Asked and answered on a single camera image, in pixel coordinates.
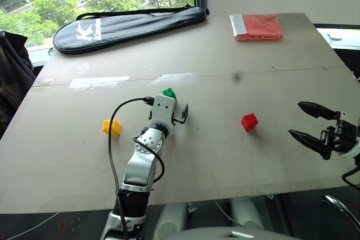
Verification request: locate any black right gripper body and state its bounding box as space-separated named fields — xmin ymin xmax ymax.
xmin=320 ymin=110 xmax=360 ymax=153

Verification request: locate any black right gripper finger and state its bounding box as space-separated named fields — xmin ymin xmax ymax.
xmin=287 ymin=128 xmax=333 ymax=161
xmin=298 ymin=101 xmax=341 ymax=121

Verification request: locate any green toy brick cube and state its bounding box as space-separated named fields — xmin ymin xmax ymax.
xmin=162 ymin=87 xmax=178 ymax=102

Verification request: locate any red toy brick cube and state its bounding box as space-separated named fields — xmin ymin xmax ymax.
xmin=241 ymin=113 xmax=259 ymax=132

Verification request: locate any yellow toy brick cube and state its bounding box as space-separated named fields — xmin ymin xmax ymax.
xmin=102 ymin=119 xmax=123 ymax=137

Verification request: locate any chrome curved chair armrest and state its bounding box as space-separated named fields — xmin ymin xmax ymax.
xmin=321 ymin=194 xmax=360 ymax=234

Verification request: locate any grey rounded robot leg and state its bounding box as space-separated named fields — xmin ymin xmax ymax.
xmin=229 ymin=198 xmax=265 ymax=230
xmin=154 ymin=202 xmax=190 ymax=238

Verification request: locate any red cloth in plastic pack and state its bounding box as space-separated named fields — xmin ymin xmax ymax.
xmin=229 ymin=13 xmax=286 ymax=43

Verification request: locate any black racket bag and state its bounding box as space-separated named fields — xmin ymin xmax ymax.
xmin=52 ymin=3 xmax=210 ymax=55

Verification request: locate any grey robot torso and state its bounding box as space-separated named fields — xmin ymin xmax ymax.
xmin=165 ymin=225 xmax=299 ymax=240

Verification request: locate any dark jacket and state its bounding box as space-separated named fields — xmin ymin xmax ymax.
xmin=0 ymin=30 xmax=37 ymax=141

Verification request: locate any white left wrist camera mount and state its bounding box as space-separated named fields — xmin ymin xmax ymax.
xmin=149 ymin=94 xmax=177 ymax=134

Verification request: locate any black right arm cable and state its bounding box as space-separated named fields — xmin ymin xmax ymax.
xmin=341 ymin=164 xmax=360 ymax=188

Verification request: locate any thin white cable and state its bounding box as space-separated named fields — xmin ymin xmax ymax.
xmin=5 ymin=212 xmax=60 ymax=240

